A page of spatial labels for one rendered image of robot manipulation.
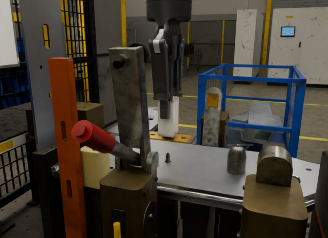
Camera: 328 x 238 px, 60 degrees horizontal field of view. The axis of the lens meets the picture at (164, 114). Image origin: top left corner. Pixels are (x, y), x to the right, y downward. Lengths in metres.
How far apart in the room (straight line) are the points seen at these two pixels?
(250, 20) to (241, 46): 0.68
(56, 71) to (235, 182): 0.32
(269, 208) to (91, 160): 0.26
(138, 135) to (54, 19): 0.38
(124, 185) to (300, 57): 8.09
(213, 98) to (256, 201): 0.38
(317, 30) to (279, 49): 0.95
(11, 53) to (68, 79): 0.58
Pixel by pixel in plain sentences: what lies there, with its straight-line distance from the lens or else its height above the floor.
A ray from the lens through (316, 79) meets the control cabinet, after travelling 8.46.
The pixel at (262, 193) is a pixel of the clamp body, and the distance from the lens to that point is 0.32.
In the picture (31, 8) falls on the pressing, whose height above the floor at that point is 1.28.
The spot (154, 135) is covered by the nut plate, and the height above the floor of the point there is 1.05.
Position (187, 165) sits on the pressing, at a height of 1.00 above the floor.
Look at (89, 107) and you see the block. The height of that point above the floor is 1.06.
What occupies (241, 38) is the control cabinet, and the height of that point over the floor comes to 1.26.
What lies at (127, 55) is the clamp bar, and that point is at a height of 1.21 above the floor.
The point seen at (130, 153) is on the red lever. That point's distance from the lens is 0.36.
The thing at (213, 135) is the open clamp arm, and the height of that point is 1.01.
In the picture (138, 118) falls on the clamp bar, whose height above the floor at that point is 1.13.
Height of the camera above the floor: 1.22
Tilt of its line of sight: 15 degrees down
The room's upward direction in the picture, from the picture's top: straight up
